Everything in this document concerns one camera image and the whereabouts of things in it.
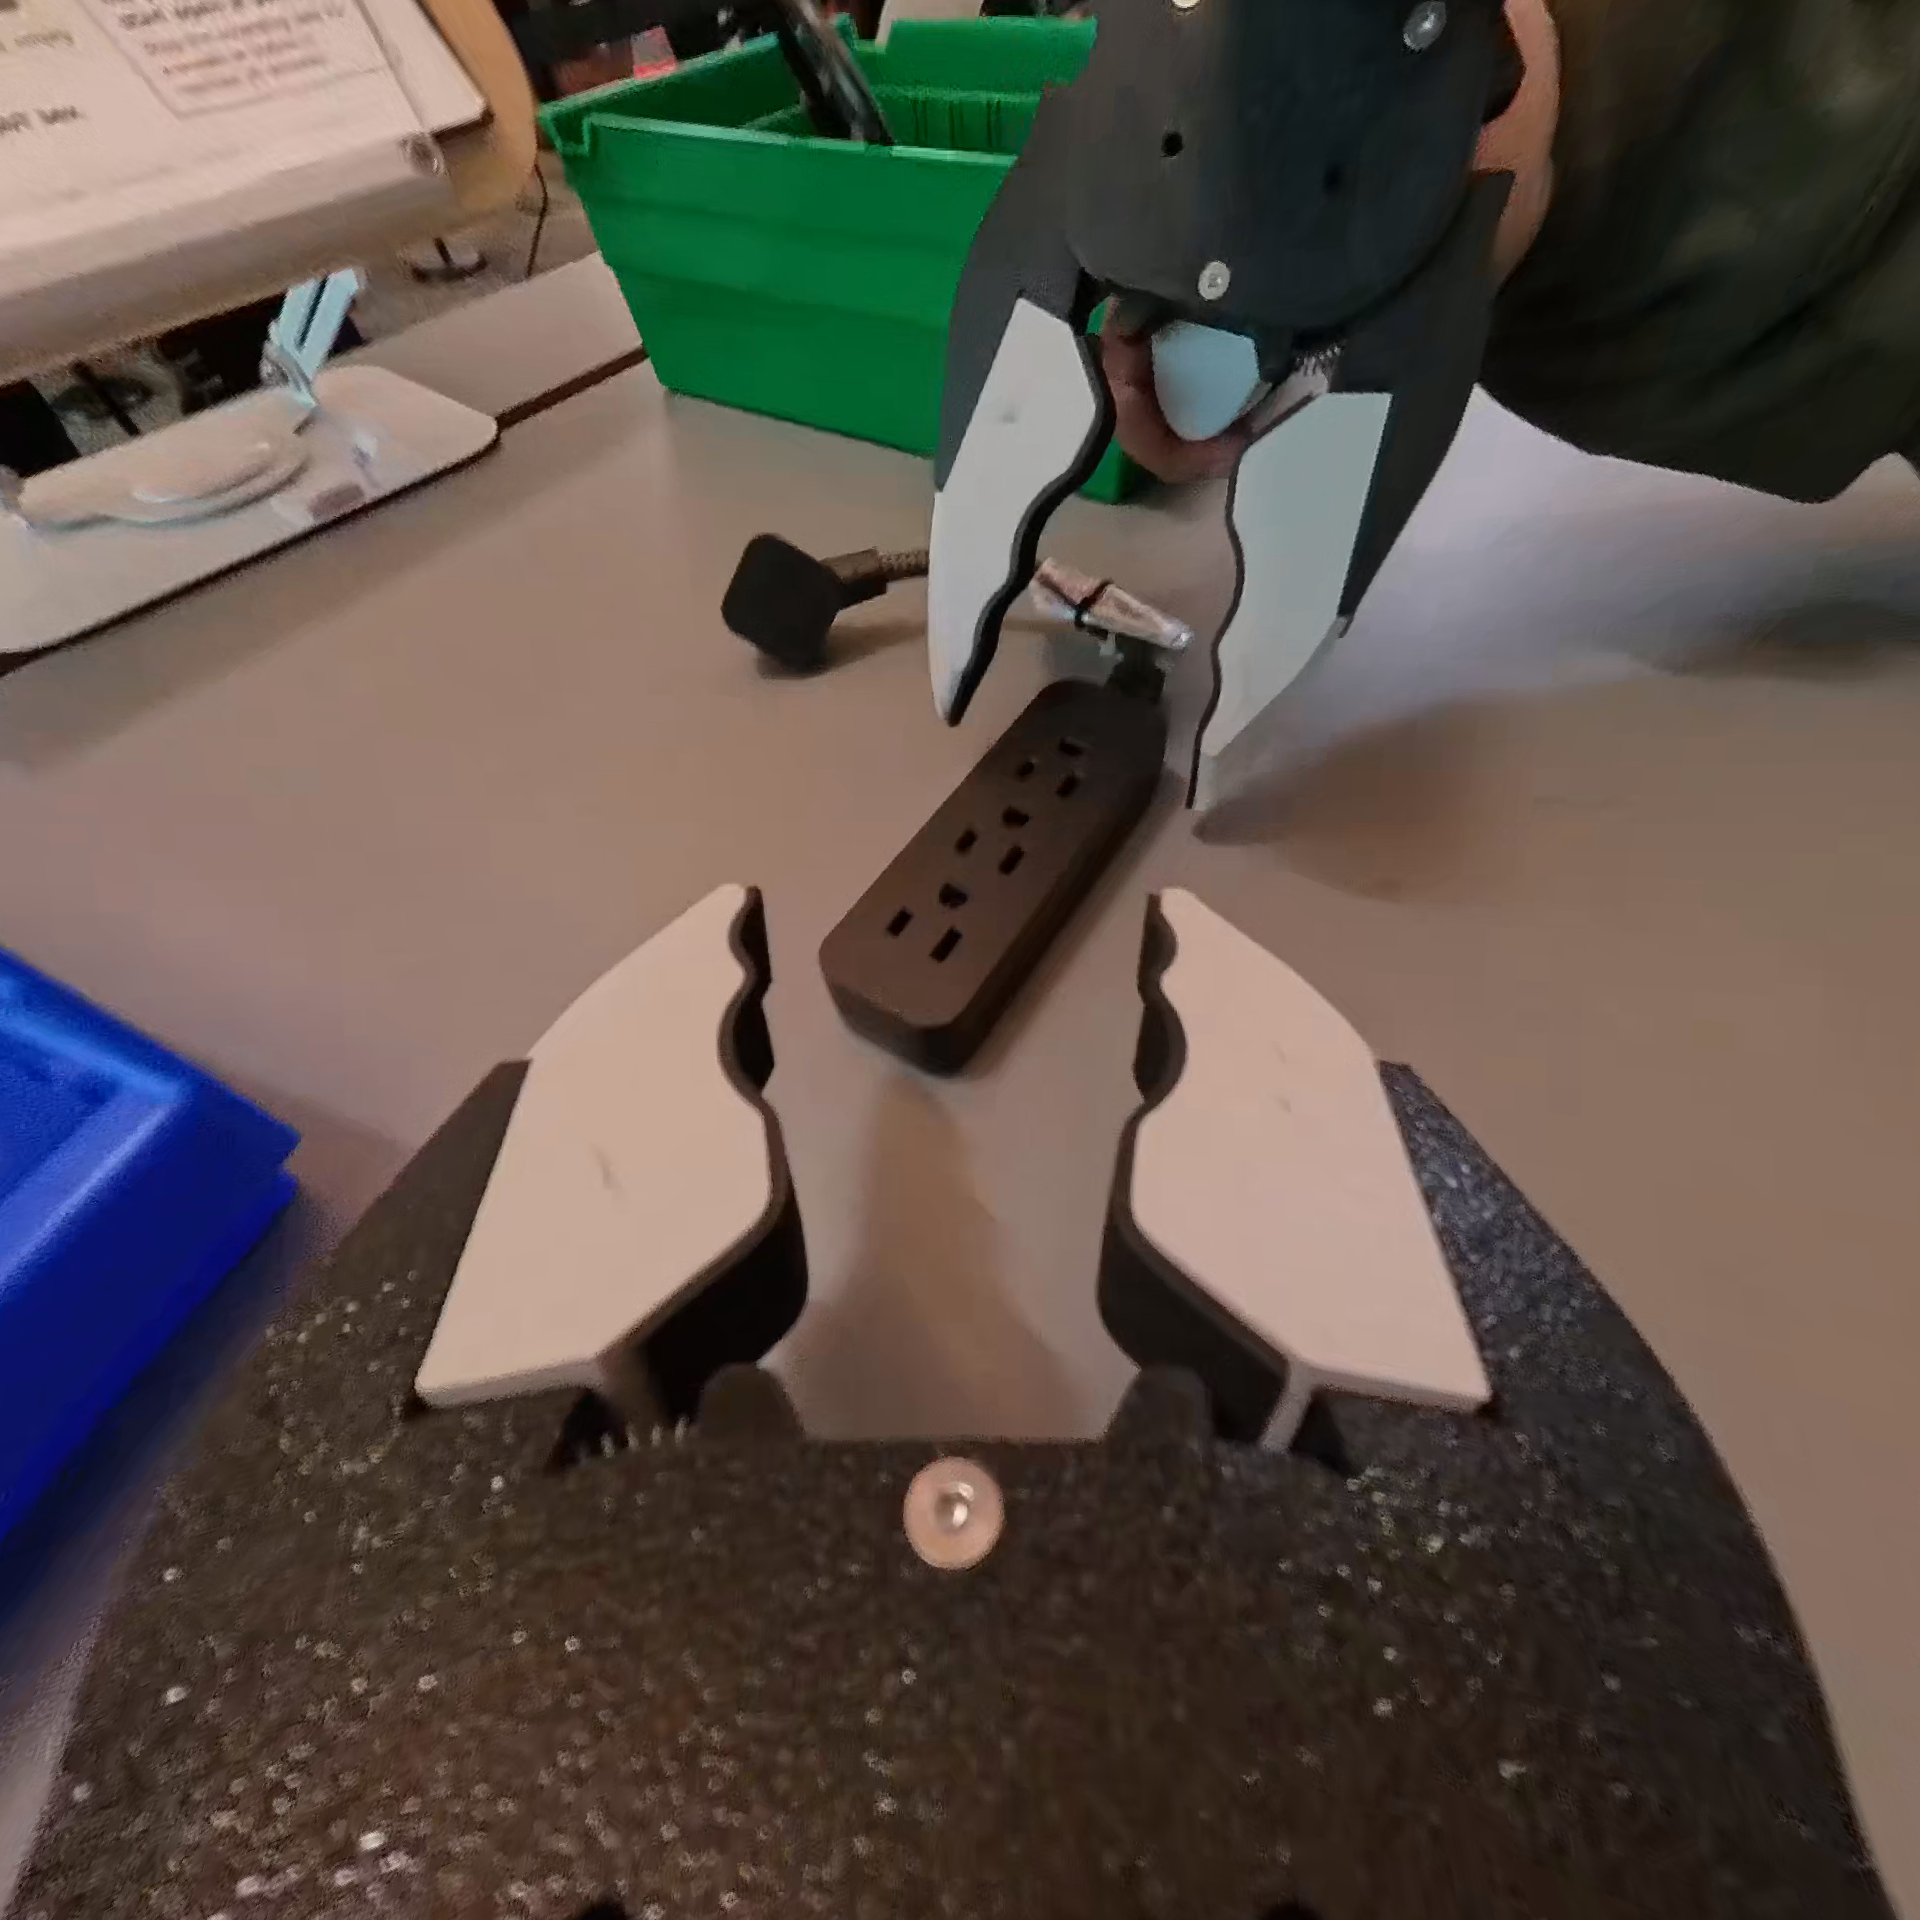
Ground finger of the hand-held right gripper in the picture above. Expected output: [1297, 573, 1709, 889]
[1184, 386, 1397, 813]
[924, 293, 1120, 733]

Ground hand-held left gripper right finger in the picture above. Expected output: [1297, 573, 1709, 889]
[1100, 886, 1496, 1451]

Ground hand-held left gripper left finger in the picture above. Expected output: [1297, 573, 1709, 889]
[412, 882, 810, 1419]

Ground green plastic bin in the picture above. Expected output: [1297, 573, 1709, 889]
[537, 13, 1161, 509]

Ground dark grey power strip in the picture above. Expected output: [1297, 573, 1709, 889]
[816, 679, 1175, 1079]

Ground person's right forearm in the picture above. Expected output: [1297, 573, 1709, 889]
[1477, 0, 1920, 509]

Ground person's right hand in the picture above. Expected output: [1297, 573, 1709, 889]
[1100, 298, 1249, 486]

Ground blue plastic bin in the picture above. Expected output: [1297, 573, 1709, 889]
[0, 944, 304, 1551]

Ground clear acrylic stand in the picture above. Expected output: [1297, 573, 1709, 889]
[10, 269, 383, 531]

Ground cardboard instruction board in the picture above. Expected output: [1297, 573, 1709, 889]
[0, 0, 544, 369]

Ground black flat plug braided cable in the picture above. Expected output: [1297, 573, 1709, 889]
[720, 533, 1197, 703]

